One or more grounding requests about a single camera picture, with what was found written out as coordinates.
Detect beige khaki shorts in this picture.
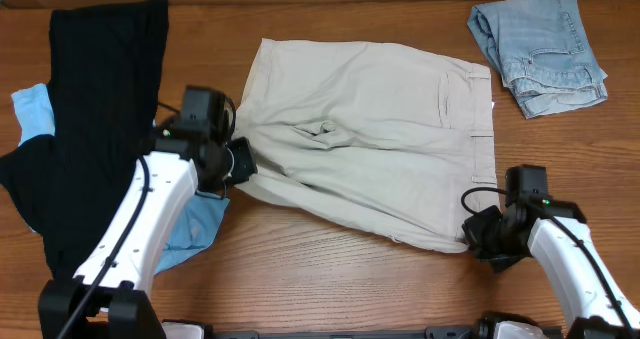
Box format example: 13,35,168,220
236,39,498,253

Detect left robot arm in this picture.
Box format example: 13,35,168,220
38,86,257,339

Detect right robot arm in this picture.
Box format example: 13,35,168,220
462,165,639,338

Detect light blue garment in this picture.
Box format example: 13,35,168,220
11,83,230,274

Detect black t-shirt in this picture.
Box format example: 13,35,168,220
1,0,169,279

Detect folded light blue jeans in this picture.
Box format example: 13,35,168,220
467,0,608,119

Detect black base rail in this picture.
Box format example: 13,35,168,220
164,323,565,339

